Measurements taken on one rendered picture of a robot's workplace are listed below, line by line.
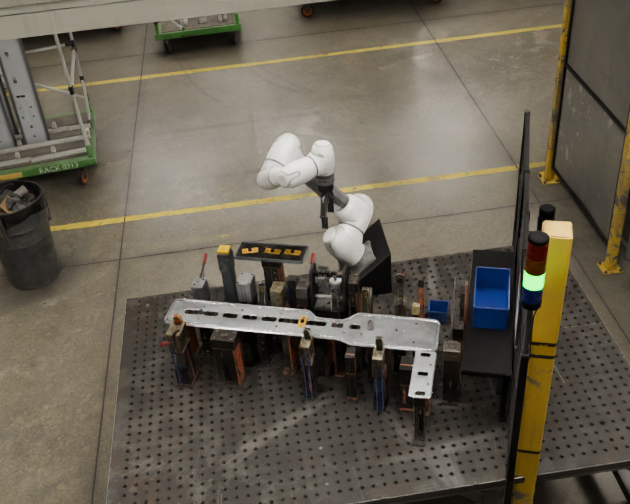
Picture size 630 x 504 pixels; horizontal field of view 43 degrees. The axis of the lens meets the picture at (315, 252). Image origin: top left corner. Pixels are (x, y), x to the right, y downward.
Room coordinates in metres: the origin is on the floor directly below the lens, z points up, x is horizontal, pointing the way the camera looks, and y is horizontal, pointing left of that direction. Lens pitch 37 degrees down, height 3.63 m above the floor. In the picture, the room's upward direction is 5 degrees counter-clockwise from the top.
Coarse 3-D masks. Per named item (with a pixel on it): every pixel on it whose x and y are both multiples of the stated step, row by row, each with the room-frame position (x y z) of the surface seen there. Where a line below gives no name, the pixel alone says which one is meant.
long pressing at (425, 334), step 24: (168, 312) 3.08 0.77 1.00; (216, 312) 3.04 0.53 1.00; (240, 312) 3.02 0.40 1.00; (264, 312) 3.00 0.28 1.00; (288, 312) 2.99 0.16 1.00; (336, 336) 2.78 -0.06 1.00; (360, 336) 2.77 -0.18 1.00; (384, 336) 2.75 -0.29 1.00; (408, 336) 2.73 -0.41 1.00; (432, 336) 2.72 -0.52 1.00
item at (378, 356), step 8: (376, 352) 2.60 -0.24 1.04; (384, 352) 2.61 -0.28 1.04; (376, 360) 2.56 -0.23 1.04; (384, 360) 2.60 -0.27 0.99; (376, 368) 2.56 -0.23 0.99; (384, 368) 2.59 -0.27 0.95; (376, 376) 2.56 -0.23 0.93; (384, 376) 2.61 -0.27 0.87; (376, 384) 2.55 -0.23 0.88; (384, 384) 2.60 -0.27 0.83; (376, 392) 2.55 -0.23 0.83; (384, 392) 2.58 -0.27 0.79; (376, 400) 2.57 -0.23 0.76; (384, 400) 2.58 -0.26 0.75; (376, 408) 2.56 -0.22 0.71; (384, 408) 2.55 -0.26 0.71
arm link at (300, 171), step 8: (296, 160) 3.05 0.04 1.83; (304, 160) 3.04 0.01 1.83; (312, 160) 3.05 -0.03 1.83; (272, 168) 3.44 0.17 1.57; (280, 168) 3.39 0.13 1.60; (288, 168) 3.00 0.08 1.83; (296, 168) 2.99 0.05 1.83; (304, 168) 3.00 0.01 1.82; (312, 168) 3.02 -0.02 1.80; (272, 176) 3.39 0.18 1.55; (280, 176) 2.98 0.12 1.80; (288, 176) 2.97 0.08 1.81; (296, 176) 2.97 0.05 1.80; (304, 176) 2.98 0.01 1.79; (312, 176) 3.01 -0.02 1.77; (272, 184) 3.40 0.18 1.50; (280, 184) 2.98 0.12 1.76; (288, 184) 2.96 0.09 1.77; (296, 184) 2.97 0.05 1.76
